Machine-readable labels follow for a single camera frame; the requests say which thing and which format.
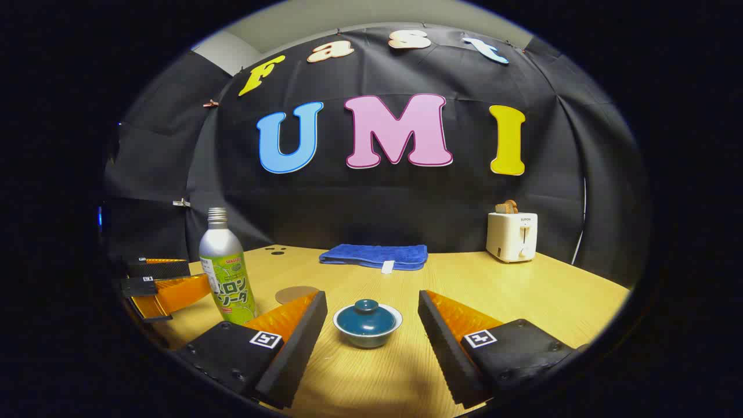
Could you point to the bread slice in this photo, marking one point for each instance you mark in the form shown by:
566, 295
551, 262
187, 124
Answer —
506, 206

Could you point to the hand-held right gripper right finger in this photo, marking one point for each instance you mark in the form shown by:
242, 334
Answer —
444, 354

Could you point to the silver green-label water bottle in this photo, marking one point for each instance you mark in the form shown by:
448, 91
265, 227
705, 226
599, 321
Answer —
223, 249

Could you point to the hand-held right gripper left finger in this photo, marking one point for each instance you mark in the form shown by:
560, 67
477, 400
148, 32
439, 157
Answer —
296, 354

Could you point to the metal clip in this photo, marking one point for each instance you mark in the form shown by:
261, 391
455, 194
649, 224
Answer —
181, 202

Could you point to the white toaster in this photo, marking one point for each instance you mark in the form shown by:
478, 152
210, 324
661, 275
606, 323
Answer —
511, 238

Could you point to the black backdrop cloth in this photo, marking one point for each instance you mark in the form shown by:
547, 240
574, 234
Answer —
377, 203

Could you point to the white teacup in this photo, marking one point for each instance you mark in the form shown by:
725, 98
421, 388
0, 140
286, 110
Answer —
367, 340

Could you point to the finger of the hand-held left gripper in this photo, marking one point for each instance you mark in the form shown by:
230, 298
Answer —
180, 293
157, 268

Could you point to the teal teacup lid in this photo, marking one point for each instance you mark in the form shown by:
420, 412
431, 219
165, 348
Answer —
365, 319

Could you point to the folded blue towel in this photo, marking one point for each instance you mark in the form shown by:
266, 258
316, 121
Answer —
371, 255

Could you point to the round brown coaster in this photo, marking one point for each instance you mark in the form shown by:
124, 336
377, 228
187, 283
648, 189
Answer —
290, 294

